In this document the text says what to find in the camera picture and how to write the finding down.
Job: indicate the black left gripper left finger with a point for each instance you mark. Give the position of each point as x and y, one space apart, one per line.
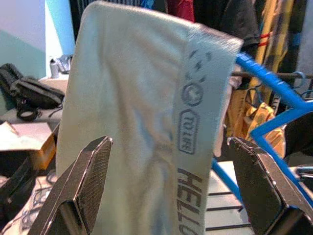
80 195

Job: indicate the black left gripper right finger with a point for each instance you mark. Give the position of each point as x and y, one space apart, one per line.
266 195

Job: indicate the grey underwear with lettered waistband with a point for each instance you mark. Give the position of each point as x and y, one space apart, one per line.
134 98

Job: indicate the blue plastic hanger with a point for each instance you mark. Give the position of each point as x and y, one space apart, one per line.
264 73

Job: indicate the orange brown cardboard box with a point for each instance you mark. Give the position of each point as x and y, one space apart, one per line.
46 151

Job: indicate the black underwear with white waistband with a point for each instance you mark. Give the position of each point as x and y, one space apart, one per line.
300 137

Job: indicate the beige yellow underwear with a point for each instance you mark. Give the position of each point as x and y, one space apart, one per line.
259 117

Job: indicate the white table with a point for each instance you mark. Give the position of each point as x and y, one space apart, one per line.
55 84

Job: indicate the black metal clothes rack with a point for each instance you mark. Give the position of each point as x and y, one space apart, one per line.
283 75

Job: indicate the yellow plaid hanging garment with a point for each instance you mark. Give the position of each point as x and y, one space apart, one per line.
276 36

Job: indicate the black hanging garment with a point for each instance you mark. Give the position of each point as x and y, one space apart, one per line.
225 19

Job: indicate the red hanging garment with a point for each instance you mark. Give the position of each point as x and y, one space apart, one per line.
181 9

